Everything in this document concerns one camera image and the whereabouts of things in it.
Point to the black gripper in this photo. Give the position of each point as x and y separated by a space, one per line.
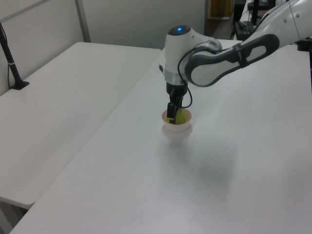
176 91

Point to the green pear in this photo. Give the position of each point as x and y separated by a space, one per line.
181 118

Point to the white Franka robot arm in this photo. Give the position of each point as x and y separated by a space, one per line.
175 48

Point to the pink plastic bowl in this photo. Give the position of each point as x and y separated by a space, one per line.
178 128

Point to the black equipment box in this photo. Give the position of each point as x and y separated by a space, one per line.
243 30

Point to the wooden shelf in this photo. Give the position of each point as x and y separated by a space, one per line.
219 8

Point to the black monitor stand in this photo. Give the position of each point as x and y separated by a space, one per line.
254 12

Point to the black table clamp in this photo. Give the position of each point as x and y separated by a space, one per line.
304 44

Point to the grey metal partition post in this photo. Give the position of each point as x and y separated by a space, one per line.
83 22

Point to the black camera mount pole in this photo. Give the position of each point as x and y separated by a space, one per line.
11 65

